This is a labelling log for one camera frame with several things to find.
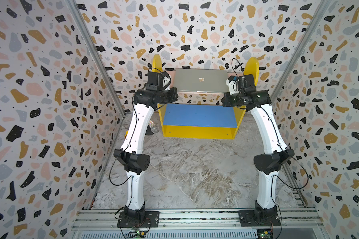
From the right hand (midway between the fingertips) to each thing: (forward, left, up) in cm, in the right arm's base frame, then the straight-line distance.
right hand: (222, 99), depth 80 cm
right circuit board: (-56, -19, -37) cm, 70 cm away
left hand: (-1, +23, +4) cm, 23 cm away
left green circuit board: (-58, +43, -37) cm, 81 cm away
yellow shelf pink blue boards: (+2, +9, -21) cm, 23 cm away
